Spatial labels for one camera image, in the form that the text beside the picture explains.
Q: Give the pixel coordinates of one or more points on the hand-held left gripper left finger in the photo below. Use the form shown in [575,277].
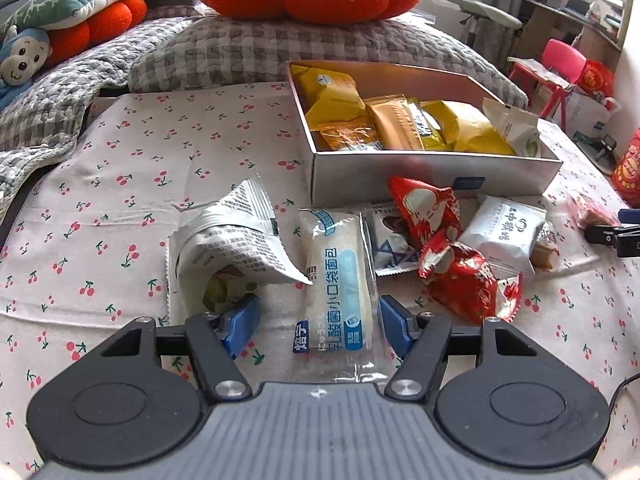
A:
[240,325]

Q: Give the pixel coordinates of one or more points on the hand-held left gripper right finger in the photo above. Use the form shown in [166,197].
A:
[395,327]

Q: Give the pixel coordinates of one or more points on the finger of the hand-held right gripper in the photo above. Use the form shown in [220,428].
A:
[631,215]
[625,240]

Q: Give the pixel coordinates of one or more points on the pink crisp clear packet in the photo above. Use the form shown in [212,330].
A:
[590,210]

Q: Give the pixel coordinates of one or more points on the white blue chocolate packet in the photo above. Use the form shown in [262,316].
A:
[390,255]

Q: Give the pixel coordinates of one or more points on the clear bread packet blue label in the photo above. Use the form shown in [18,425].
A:
[335,280]

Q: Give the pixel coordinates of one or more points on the red candy packet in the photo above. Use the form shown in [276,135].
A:
[425,205]
[460,280]

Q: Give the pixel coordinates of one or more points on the brown snack packet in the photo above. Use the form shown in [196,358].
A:
[545,252]

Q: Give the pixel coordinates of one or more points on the white cake packet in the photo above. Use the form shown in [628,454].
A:
[505,230]

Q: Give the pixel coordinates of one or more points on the white nut snack packet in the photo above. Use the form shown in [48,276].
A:
[515,130]

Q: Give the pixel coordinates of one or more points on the silver cardboard box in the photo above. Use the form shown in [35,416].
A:
[400,175]

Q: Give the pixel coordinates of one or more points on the large yellow snack packet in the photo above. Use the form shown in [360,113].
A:
[465,127]

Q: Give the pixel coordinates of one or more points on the small yellow snack packet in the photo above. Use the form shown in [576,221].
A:
[425,127]

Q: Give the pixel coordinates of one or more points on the tan orange snack packet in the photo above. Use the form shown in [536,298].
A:
[395,125]

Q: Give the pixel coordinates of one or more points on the red printed bag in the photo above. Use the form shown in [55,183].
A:
[631,170]

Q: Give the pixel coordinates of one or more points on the small black device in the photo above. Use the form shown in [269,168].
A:
[607,147]

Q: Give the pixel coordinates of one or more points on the white shopping bag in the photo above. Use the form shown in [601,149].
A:
[590,115]

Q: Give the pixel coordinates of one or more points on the red gift bag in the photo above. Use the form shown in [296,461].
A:
[597,77]

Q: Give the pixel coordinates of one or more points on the pink child chair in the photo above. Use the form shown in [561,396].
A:
[562,55]

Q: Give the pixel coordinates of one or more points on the newspaper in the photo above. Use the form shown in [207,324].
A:
[537,67]

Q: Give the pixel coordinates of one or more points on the cherry print bedsheet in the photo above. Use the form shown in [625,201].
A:
[125,160]

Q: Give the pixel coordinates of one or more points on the wooden desk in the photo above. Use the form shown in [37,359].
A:
[565,15]

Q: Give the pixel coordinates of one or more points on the grey office chair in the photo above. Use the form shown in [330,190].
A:
[480,5]

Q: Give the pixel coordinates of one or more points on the grey checked pillow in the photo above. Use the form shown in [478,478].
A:
[250,55]

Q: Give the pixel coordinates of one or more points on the grey checked quilt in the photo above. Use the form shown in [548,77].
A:
[75,90]

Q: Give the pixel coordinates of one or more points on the small orange pumpkin cushion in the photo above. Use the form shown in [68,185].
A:
[100,22]

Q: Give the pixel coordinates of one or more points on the blue monkey plush toy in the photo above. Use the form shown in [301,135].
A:
[20,60]

